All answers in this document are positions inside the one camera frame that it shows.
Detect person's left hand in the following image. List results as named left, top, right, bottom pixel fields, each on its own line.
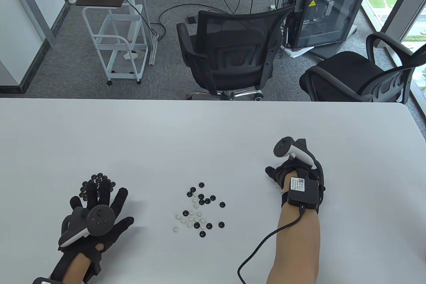
left=59, top=179, right=135, bottom=276

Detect person's right hand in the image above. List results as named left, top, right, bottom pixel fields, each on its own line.
left=265, top=157, right=325, bottom=213

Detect group of black Go stones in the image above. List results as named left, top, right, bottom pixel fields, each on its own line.
left=80, top=173, right=116, bottom=198

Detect pile of mixed Go stones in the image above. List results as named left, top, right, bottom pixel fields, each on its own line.
left=173, top=182, right=226, bottom=238

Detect person's left forearm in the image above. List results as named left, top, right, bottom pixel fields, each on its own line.
left=50, top=254, right=102, bottom=284

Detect person's right forearm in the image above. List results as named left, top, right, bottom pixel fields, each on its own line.
left=266, top=177, right=322, bottom=284

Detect black white right hand controller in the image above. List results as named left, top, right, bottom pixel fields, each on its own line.
left=273, top=137, right=317, bottom=170

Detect black white hand controller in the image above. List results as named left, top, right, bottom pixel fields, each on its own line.
left=273, top=137, right=317, bottom=170
left=58, top=205, right=115, bottom=248

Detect black white left hand controller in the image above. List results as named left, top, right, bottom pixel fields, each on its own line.
left=58, top=205, right=115, bottom=248

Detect black office chair curved armrests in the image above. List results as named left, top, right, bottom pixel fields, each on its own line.
left=299, top=32, right=426, bottom=103

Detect white papers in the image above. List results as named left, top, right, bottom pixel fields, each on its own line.
left=283, top=46, right=315, bottom=58

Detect black mesh office chair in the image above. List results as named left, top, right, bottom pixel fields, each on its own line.
left=176, top=5, right=297, bottom=101

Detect black glass computer tower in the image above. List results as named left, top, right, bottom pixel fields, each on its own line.
left=287, top=0, right=368, bottom=50

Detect white rolling cart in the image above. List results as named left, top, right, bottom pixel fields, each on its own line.
left=82, top=4, right=148, bottom=85

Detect aluminium profile rods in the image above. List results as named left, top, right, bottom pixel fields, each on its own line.
left=135, top=0, right=158, bottom=65

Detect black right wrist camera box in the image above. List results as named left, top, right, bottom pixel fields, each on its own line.
left=287, top=177, right=320, bottom=210

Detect black wrist box cable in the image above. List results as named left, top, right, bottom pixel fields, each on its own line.
left=237, top=204, right=306, bottom=284

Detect black looped floor cable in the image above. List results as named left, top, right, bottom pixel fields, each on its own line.
left=159, top=4, right=230, bottom=42

